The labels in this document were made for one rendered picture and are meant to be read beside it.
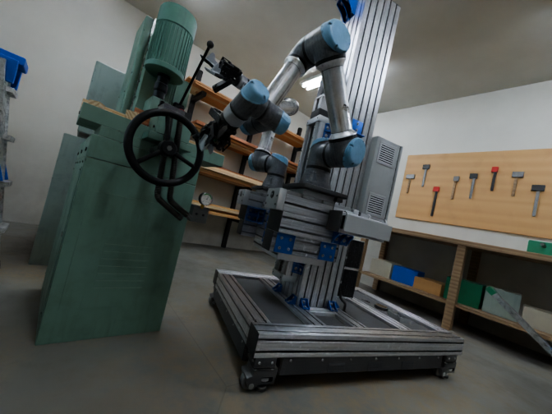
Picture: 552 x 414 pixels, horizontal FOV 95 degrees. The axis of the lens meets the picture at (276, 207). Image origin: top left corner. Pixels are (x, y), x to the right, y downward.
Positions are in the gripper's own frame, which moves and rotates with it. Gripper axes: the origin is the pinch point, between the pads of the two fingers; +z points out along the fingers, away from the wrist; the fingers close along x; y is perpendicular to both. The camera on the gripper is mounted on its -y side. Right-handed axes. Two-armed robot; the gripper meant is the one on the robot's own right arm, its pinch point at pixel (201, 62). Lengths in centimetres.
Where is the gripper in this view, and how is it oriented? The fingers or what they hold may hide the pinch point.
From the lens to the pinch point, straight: 148.0
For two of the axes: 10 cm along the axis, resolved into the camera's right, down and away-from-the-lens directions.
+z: -7.2, -2.0, -6.6
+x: 3.2, 7.5, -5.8
